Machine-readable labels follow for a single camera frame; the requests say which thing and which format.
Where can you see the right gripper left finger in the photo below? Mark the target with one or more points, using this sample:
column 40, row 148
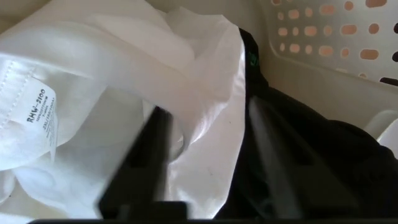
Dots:
column 133, row 193

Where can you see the white laundry basket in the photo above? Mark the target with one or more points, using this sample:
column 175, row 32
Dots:
column 326, row 87

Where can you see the white printed t-shirt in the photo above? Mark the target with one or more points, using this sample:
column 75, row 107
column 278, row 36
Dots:
column 124, row 62

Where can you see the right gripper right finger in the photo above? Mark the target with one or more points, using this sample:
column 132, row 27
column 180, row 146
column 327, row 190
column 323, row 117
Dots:
column 280, row 193

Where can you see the black garment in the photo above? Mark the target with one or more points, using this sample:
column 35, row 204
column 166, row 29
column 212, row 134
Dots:
column 357, row 146

